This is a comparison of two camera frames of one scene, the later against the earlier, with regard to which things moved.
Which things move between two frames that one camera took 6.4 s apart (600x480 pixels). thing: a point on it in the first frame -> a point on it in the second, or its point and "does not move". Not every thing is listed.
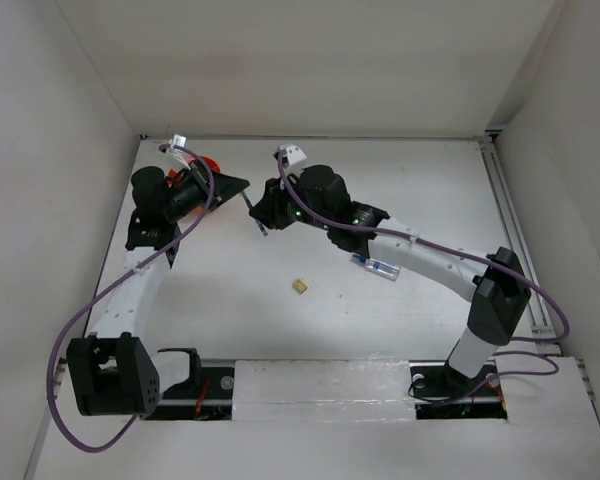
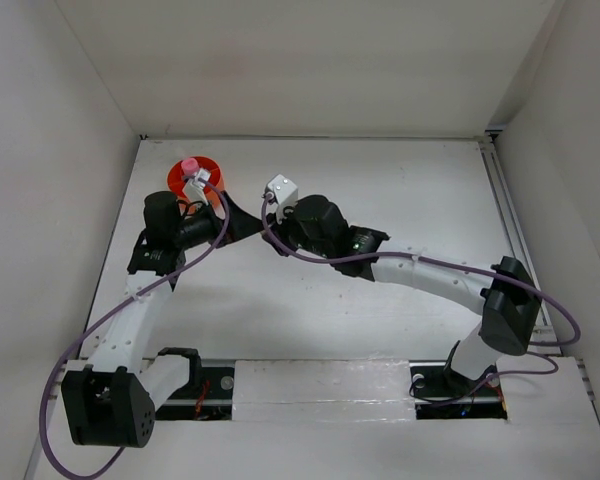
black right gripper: (270, 212) -> (278, 230)
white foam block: (322, 390) does not move
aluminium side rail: (543, 323) does not move
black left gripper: (225, 188) -> (239, 224)
